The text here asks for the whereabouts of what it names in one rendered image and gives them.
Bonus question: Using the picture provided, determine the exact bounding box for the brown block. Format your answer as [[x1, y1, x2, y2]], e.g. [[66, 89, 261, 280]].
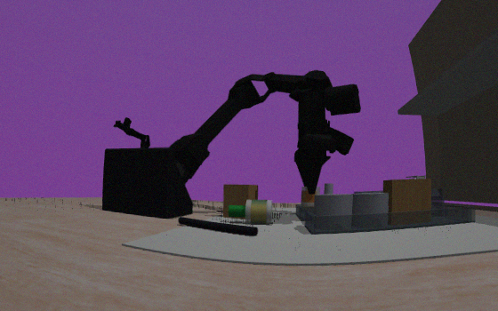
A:
[[383, 179, 431, 212]]

